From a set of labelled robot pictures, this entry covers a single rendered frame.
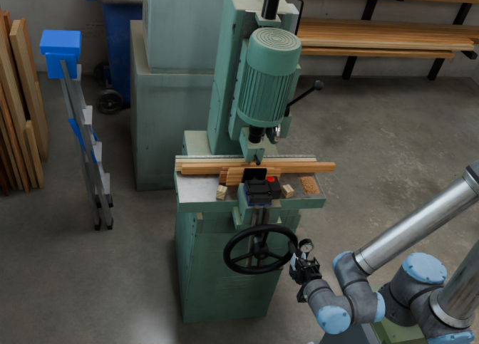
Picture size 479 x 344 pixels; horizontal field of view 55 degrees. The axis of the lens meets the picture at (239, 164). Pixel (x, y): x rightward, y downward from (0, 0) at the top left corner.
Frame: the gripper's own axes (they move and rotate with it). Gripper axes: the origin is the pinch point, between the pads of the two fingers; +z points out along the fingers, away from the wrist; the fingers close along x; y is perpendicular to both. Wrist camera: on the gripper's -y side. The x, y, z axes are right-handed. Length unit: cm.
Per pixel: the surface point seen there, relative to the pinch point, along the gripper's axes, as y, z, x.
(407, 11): 83, 264, -192
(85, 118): 26, 93, 80
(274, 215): 13.8, 10.1, 6.1
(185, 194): 17.1, 23.7, 38.4
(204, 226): 2.2, 24.4, 30.3
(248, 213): 15.4, 9.5, 16.7
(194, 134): 25, 74, 28
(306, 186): 18.8, 24.7, -11.3
